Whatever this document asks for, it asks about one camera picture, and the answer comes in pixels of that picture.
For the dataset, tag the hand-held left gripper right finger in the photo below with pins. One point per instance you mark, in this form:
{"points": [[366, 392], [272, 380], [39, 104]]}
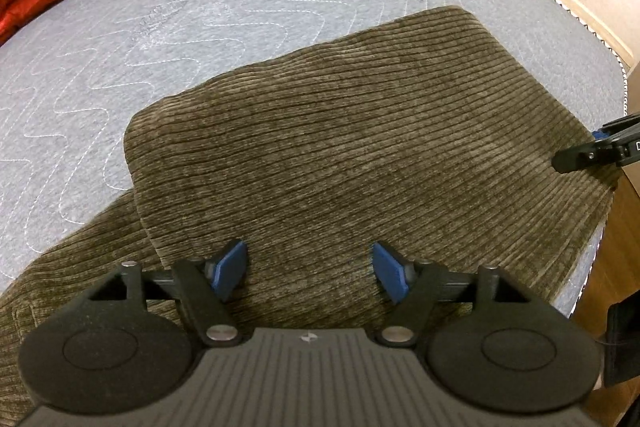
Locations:
{"points": [[390, 273]]}

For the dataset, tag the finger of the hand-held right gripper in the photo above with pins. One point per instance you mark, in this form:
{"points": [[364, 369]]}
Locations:
{"points": [[620, 127], [580, 158]]}

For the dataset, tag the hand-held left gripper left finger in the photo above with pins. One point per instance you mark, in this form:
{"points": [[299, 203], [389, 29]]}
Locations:
{"points": [[231, 268]]}

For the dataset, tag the black object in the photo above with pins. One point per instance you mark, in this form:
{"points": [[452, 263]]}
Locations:
{"points": [[622, 347]]}

